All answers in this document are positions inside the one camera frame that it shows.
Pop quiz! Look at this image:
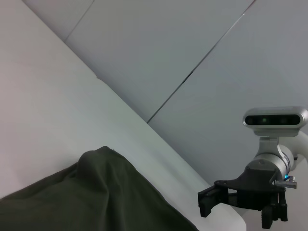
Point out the dark right arm cable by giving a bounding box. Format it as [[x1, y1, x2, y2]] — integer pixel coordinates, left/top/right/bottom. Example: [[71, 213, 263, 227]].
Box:
[[275, 175, 298, 189]]

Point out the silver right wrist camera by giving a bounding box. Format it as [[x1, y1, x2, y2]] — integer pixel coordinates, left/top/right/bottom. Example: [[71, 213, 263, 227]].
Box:
[[242, 105, 306, 137]]

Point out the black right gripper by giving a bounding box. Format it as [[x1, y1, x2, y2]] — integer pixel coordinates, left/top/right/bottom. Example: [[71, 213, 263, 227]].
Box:
[[197, 167, 288, 229]]

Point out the dark green FREE t-shirt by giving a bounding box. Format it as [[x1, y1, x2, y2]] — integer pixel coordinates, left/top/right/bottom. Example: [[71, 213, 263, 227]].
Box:
[[0, 145, 200, 231]]

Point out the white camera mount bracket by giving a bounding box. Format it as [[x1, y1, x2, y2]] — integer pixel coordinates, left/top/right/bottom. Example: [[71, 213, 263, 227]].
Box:
[[256, 136, 283, 158]]

